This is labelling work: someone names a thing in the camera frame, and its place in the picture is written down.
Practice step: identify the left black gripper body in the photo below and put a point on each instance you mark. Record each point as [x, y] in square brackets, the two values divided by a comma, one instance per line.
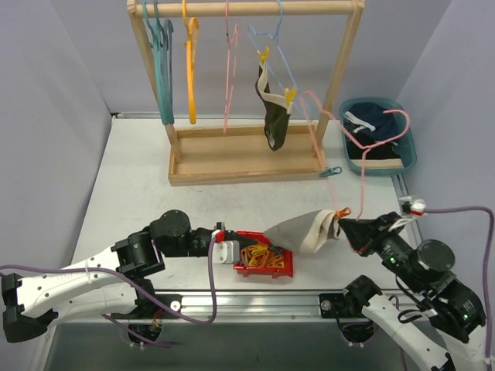
[230, 237]

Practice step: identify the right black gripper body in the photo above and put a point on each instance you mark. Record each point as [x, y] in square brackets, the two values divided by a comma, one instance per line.
[376, 236]

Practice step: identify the orange clip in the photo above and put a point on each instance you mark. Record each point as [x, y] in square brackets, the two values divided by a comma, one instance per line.
[343, 213]

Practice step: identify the grey underwear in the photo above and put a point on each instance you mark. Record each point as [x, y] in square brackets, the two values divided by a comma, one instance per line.
[307, 233]

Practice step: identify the teal clip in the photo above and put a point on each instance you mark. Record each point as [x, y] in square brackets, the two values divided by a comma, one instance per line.
[330, 172]

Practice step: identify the navy blue underwear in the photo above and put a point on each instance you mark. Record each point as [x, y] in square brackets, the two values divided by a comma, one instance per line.
[367, 122]

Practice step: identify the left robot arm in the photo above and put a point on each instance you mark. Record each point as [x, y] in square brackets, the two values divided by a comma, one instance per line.
[116, 280]

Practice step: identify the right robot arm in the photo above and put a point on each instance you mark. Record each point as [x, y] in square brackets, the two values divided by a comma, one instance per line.
[449, 327]

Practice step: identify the black underwear in basin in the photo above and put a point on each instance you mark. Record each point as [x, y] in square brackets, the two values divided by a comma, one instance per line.
[381, 157]

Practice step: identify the wooden hanger rack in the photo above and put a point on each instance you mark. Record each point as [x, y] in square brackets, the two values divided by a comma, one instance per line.
[207, 155]

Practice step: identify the dark olive underwear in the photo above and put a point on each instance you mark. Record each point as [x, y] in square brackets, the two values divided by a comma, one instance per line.
[277, 114]

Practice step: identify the teal plastic hanger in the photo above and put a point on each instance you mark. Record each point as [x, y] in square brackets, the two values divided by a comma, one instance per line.
[159, 77]

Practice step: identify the orange plastic hanger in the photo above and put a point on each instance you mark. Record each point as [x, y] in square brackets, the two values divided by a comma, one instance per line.
[192, 31]

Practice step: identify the pile of coloured clips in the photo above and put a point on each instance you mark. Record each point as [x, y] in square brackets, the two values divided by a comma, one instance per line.
[258, 255]

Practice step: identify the red plastic bin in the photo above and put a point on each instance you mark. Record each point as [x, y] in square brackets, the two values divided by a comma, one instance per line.
[258, 237]

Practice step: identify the teal plastic basin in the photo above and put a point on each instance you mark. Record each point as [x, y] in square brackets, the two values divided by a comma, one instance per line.
[406, 146]

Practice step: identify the lower yellow clip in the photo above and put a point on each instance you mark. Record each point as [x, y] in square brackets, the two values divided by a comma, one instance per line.
[290, 95]

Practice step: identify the yellow clip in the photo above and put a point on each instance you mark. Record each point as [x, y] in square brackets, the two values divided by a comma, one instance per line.
[290, 95]
[263, 55]

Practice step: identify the upper yellow clip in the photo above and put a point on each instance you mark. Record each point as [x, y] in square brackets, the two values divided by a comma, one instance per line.
[263, 55]

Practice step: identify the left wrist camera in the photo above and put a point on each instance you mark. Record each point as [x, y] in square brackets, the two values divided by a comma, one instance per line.
[223, 256]

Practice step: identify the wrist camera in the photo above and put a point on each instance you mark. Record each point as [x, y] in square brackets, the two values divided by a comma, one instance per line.
[412, 207]
[223, 256]

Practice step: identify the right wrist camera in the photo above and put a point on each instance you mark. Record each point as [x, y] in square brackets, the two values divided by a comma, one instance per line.
[412, 207]

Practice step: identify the aluminium rail base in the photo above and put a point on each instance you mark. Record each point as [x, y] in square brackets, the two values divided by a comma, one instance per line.
[247, 305]

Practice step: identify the light blue wire hanger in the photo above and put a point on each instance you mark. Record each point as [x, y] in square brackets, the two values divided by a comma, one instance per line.
[253, 34]

